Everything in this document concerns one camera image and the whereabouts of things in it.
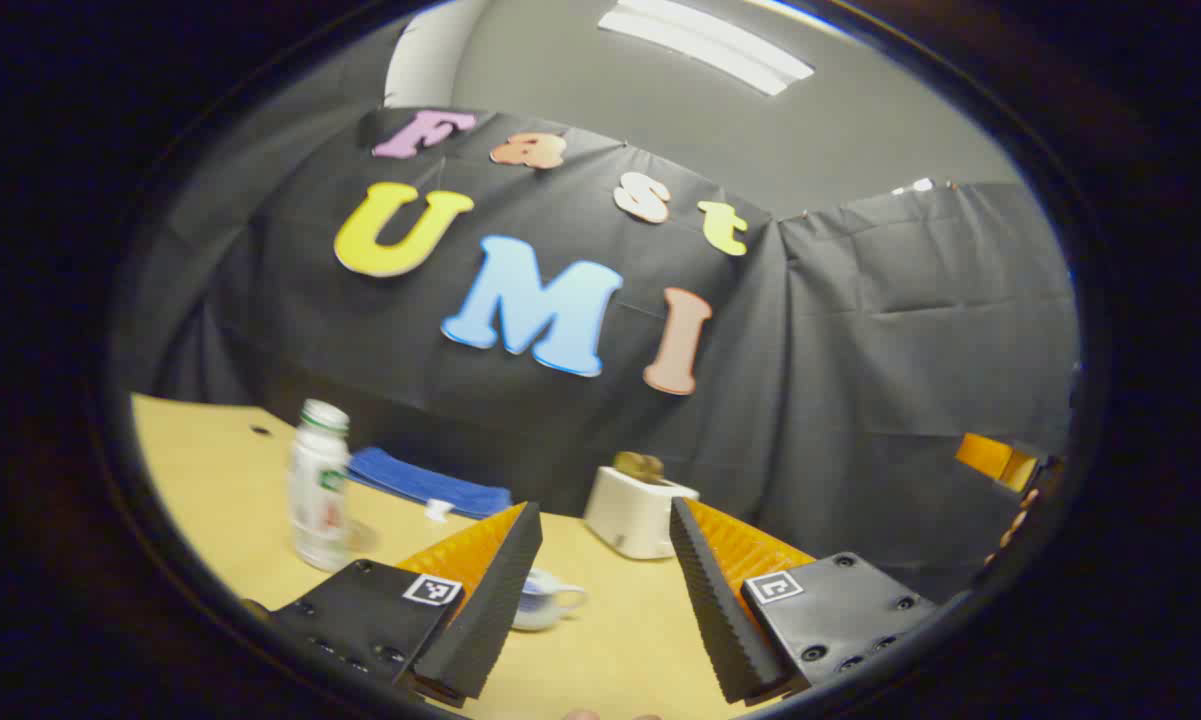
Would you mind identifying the white blue-flowered teacup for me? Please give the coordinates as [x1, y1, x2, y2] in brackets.
[512, 568, 589, 633]

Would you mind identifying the white toaster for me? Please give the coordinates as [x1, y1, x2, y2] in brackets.
[582, 465, 701, 561]

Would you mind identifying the brown toast slice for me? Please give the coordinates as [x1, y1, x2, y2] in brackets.
[613, 451, 667, 484]

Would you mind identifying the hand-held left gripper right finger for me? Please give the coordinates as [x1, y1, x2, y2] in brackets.
[668, 497, 939, 707]

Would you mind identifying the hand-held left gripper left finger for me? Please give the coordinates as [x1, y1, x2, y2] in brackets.
[270, 500, 544, 707]

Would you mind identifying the folded blue towel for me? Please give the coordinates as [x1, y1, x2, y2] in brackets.
[348, 446, 513, 521]

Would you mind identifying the white plastic water bottle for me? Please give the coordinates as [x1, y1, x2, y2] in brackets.
[288, 398, 353, 573]

